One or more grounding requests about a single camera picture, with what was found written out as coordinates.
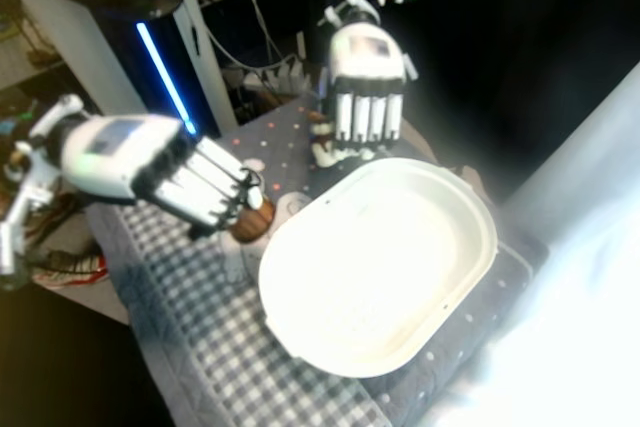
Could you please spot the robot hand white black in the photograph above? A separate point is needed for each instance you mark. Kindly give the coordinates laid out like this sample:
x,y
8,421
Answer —
x,y
365,62
115,157

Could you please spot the chocolate log cake white cream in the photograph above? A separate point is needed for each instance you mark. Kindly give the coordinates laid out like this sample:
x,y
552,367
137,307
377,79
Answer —
x,y
325,157

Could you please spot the brown round object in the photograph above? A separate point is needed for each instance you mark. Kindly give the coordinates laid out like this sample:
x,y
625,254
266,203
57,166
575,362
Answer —
x,y
255,224

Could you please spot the white oval basin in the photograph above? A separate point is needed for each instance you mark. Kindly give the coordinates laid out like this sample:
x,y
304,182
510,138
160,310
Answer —
x,y
375,272

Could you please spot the computer tower with blue light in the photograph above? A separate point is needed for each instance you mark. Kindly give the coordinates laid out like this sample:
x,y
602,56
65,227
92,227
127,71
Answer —
x,y
120,47

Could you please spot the red and white shoe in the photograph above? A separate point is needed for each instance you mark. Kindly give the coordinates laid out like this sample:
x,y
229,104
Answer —
x,y
70,274

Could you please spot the grey quilt with bear print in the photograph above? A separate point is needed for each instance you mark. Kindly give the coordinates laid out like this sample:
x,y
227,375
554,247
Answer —
x,y
200,322

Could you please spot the white blurry panel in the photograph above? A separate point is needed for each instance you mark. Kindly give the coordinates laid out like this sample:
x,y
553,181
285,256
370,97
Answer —
x,y
575,297

